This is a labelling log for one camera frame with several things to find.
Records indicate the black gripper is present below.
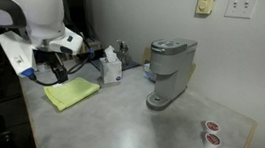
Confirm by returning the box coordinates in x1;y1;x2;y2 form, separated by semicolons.
30;48;73;86

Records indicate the yellow-green microfiber cloth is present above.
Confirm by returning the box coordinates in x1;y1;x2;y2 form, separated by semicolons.
41;72;102;116

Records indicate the black monitor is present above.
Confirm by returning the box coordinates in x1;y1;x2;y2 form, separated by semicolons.
53;0;104;43

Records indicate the blue plastic packet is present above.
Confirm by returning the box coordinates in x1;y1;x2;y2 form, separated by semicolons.
141;62;159;84

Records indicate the grey pod coffee machine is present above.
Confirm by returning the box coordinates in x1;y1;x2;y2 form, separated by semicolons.
143;34;199;116

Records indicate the white coffee pod red lid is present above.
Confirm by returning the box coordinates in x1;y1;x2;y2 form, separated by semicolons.
203;132;224;148
203;120;223;135

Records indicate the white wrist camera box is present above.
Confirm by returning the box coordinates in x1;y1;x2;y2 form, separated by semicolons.
0;29;41;80

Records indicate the cream wall thermostat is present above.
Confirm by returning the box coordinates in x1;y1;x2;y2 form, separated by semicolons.
195;0;217;17

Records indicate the white wall switch plate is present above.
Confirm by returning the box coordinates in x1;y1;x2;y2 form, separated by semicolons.
224;0;260;22

